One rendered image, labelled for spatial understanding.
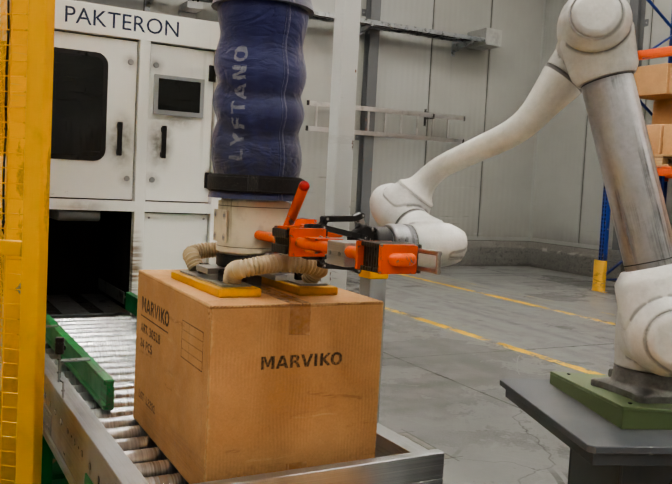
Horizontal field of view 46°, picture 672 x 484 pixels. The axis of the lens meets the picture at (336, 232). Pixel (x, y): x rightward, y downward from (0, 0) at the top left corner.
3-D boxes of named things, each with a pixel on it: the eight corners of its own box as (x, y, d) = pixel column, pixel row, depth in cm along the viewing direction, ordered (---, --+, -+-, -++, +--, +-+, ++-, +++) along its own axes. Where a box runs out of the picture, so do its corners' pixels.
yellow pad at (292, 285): (241, 278, 207) (242, 259, 207) (276, 277, 212) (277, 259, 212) (299, 296, 178) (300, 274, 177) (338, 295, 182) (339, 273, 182)
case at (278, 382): (132, 417, 214) (138, 269, 211) (270, 405, 232) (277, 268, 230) (203, 502, 161) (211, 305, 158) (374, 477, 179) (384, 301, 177)
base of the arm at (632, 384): (644, 382, 188) (646, 358, 188) (713, 405, 167) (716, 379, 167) (577, 379, 183) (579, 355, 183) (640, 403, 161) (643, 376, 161)
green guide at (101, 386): (3, 313, 352) (4, 293, 352) (28, 312, 357) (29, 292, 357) (74, 413, 213) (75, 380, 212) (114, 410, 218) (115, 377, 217)
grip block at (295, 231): (269, 252, 169) (270, 225, 169) (310, 253, 174) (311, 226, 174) (286, 256, 162) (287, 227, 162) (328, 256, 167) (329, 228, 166)
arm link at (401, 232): (416, 266, 176) (394, 266, 173) (393, 261, 184) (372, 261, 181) (419, 225, 175) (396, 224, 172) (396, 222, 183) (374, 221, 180)
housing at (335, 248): (324, 263, 151) (325, 239, 150) (355, 263, 154) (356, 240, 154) (342, 267, 144) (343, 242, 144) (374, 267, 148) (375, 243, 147)
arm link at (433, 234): (411, 276, 178) (383, 247, 188) (466, 276, 185) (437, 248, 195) (425, 234, 173) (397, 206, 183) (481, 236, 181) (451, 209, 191)
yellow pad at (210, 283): (170, 278, 198) (171, 258, 198) (208, 278, 203) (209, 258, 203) (218, 298, 168) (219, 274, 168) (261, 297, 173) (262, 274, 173)
